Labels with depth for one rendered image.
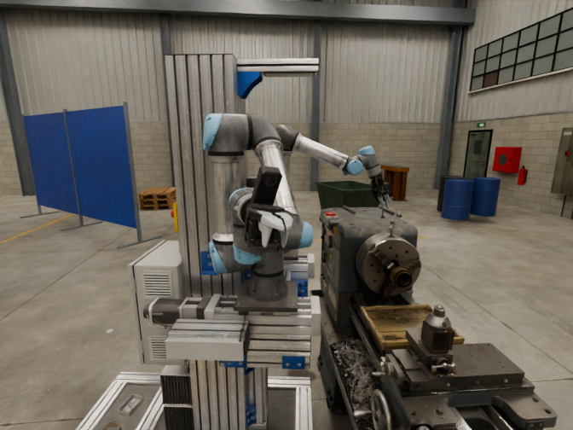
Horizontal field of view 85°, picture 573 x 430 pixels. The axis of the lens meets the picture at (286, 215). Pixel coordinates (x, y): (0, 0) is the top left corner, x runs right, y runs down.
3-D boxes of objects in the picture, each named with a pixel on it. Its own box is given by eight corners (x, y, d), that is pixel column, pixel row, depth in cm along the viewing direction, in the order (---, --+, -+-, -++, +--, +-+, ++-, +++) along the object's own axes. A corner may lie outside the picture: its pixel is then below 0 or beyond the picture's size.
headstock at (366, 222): (317, 257, 240) (318, 207, 231) (378, 255, 243) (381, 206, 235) (335, 293, 182) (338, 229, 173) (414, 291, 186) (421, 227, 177)
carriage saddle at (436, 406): (378, 368, 122) (379, 355, 120) (492, 363, 125) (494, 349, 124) (414, 440, 92) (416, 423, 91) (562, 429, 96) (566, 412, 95)
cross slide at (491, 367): (381, 358, 118) (382, 348, 117) (489, 352, 122) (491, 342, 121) (401, 392, 102) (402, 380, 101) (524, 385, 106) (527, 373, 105)
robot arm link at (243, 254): (278, 262, 84) (277, 223, 82) (236, 268, 81) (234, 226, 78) (269, 252, 92) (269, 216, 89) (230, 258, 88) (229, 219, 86)
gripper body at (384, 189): (379, 199, 167) (372, 178, 164) (373, 196, 176) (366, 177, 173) (393, 193, 167) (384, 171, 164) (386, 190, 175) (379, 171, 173)
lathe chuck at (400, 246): (355, 289, 175) (359, 235, 168) (410, 287, 178) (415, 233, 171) (361, 297, 166) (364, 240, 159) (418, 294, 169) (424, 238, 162)
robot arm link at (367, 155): (355, 150, 170) (370, 144, 169) (362, 169, 173) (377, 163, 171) (357, 152, 163) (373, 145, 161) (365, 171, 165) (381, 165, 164)
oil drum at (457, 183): (436, 214, 769) (439, 178, 750) (459, 214, 775) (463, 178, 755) (450, 220, 712) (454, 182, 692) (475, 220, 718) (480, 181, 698)
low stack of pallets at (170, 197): (151, 201, 939) (149, 187, 929) (181, 200, 952) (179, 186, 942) (138, 210, 818) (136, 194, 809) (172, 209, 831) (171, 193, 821)
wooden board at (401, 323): (360, 313, 161) (360, 305, 160) (427, 310, 164) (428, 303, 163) (381, 351, 132) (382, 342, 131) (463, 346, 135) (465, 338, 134)
